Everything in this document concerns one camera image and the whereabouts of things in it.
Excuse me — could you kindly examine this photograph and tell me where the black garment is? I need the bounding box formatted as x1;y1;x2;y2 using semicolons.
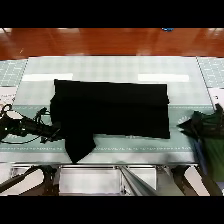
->
49;78;171;165

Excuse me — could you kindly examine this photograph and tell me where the blue garment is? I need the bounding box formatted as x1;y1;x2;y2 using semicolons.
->
192;137;210;168

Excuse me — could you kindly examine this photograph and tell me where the dark green garment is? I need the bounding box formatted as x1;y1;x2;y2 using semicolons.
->
177;110;224;183

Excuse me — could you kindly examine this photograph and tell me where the silver frame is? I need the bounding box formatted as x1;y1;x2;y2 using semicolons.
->
0;161;202;197

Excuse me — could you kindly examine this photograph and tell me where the black cable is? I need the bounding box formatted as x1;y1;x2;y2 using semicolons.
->
0;134;42;145

